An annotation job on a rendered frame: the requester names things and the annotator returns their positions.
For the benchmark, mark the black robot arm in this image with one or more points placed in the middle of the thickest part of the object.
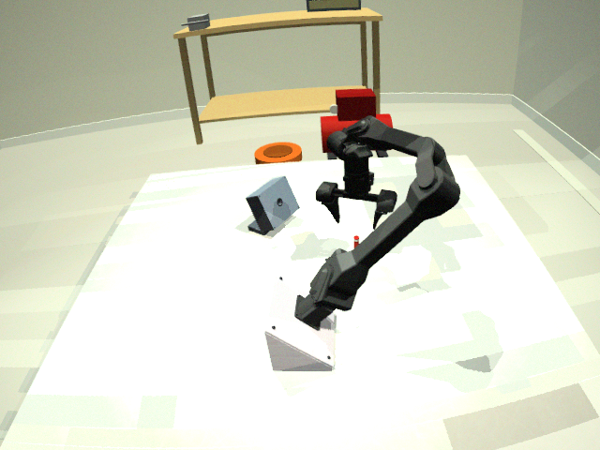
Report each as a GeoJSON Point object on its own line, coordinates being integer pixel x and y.
{"type": "Point", "coordinates": [432, 193]}

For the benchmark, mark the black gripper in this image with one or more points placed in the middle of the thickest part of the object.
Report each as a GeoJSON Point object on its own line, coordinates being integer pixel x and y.
{"type": "Point", "coordinates": [356, 188]}

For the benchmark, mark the dark grey square panel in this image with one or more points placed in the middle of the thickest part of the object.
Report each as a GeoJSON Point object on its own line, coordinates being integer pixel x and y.
{"type": "Point", "coordinates": [271, 204]}

